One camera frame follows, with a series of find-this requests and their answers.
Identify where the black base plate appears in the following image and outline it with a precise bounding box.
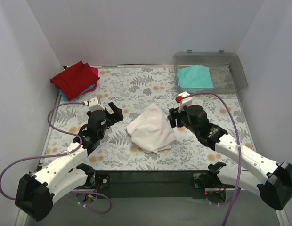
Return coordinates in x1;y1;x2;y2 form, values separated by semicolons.
78;170;225;199

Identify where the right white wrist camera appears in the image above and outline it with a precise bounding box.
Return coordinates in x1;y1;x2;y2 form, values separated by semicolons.
176;92;193;112

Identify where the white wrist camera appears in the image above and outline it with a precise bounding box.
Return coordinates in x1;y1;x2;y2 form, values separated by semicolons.
176;92;193;112
83;97;105;117

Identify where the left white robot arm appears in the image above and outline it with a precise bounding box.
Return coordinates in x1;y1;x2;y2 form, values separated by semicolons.
15;99;123;222

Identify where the teal t-shirt in bin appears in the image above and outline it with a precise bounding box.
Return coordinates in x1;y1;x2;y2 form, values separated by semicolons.
177;65;214;89

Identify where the aluminium frame rail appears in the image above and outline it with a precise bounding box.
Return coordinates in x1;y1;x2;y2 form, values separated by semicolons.
15;162;292;221

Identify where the clear plastic bin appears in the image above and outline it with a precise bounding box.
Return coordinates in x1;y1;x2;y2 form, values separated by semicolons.
173;50;248;94

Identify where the floral patterned table mat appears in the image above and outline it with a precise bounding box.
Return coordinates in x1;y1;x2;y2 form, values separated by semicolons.
41;67;261;172

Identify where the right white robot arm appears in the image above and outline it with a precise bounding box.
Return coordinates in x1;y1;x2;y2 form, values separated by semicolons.
168;105;292;210

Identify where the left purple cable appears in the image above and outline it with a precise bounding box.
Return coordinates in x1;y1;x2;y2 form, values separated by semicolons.
0;101;113;215

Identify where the folded teal t-shirt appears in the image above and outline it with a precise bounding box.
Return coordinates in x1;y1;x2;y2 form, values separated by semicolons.
59;83;96;101

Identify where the white Coca-Cola t-shirt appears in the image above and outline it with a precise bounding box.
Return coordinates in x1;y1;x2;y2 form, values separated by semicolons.
126;103;176;153

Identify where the folded pink t-shirt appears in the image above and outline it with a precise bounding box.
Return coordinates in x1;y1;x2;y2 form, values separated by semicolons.
81;67;100;94

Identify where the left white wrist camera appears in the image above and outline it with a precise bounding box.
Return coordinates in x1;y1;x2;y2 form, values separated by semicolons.
83;97;105;117

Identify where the folded red t-shirt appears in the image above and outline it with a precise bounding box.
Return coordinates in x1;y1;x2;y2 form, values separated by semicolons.
50;61;91;93

